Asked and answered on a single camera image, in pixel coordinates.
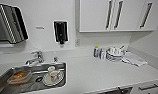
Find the blue and white bottle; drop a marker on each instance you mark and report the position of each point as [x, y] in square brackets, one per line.
[96, 52]

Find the small white bottle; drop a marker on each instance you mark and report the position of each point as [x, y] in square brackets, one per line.
[101, 54]

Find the small chrome sink pump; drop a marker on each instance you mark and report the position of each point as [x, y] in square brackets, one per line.
[55, 59]

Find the stack of white dishes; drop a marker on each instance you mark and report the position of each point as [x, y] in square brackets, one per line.
[115, 54]

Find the white cup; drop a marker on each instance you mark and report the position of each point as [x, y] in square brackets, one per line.
[52, 73]

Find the white plate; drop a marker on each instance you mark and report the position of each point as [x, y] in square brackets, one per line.
[58, 81]

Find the chrome sink faucet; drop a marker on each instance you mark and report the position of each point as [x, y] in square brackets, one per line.
[35, 58]

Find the clear container with orange food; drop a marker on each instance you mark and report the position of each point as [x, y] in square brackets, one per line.
[19, 76]

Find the steel paper towel dispenser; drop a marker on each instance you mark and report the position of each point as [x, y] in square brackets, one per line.
[10, 25]

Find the stainless steel sink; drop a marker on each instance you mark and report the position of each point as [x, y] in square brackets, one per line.
[15, 88]

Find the narrow white drawer unit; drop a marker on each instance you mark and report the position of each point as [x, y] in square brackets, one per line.
[148, 87]

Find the black wall soap dispenser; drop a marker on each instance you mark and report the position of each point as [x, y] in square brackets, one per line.
[60, 31]

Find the small wall label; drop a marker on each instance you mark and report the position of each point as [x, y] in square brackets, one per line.
[40, 27]

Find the white three-door wall cabinet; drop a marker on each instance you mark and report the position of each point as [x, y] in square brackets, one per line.
[125, 15]

